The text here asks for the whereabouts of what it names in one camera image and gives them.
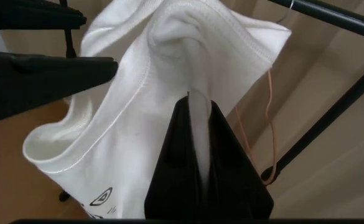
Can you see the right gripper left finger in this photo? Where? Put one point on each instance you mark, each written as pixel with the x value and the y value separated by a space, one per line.
pixel 172 186

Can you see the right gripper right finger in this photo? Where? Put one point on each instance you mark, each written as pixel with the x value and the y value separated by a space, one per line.
pixel 237 193

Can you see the beige curtain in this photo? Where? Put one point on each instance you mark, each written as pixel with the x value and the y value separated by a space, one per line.
pixel 324 109

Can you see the pink clothes hanger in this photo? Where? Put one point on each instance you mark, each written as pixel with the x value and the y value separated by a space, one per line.
pixel 274 140

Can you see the black clothes rack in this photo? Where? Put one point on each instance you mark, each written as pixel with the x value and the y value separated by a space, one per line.
pixel 340 18

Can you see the white printed t-shirt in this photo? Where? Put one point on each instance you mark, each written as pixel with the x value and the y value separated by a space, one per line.
pixel 122 124

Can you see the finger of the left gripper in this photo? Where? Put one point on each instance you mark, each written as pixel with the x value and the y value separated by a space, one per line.
pixel 44 81
pixel 29 15

